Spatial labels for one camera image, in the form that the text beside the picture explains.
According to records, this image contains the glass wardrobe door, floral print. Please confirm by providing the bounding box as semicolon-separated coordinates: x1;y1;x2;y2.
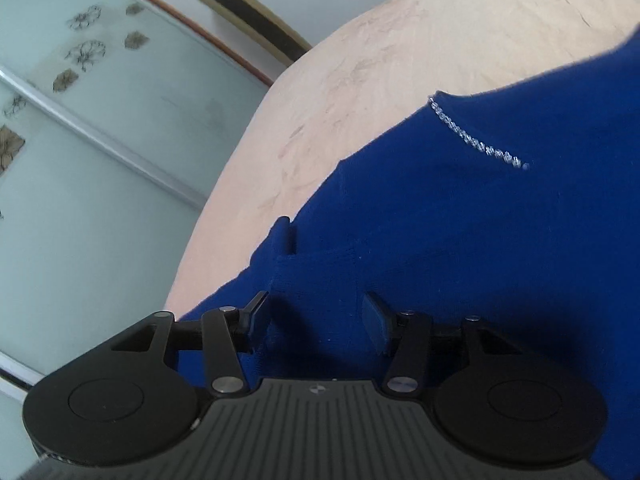
0;0;275;480

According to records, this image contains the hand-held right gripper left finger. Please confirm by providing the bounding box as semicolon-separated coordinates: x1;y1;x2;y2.
110;291;271;400

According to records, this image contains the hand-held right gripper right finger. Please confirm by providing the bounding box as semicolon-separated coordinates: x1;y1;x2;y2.
362;292;521;396

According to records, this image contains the pink floral blanket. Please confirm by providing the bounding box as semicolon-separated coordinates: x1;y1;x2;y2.
162;0;640;321

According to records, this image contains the blue sweater with rhinestone trim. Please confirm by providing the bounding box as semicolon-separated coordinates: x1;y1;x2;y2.
177;25;640;480

